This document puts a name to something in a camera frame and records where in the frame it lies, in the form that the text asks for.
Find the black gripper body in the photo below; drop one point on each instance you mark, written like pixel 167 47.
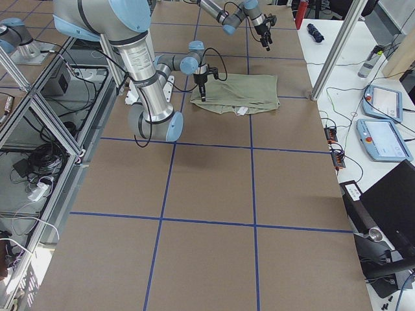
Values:
pixel 200 79
pixel 262 31

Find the olive green long-sleeve shirt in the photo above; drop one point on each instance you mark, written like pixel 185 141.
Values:
pixel 256 92

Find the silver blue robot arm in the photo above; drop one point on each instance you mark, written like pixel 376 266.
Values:
pixel 125 24
pixel 231 15

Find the white red shirt hang tag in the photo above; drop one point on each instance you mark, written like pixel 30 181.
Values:
pixel 242 111

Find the dark folded umbrella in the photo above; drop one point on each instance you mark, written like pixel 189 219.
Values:
pixel 315 33

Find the orange black electronics module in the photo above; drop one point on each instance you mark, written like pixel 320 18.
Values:
pixel 331 135

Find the far teach pendant tablet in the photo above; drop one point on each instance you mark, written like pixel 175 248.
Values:
pixel 382 102

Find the teach pendant tablet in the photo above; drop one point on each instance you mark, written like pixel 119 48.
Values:
pixel 382 102
pixel 382 141

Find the near teach pendant tablet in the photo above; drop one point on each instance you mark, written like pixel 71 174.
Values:
pixel 382 141

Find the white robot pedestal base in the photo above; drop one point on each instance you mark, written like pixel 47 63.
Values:
pixel 162 81

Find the aluminium frame post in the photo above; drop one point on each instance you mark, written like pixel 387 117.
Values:
pixel 343 35

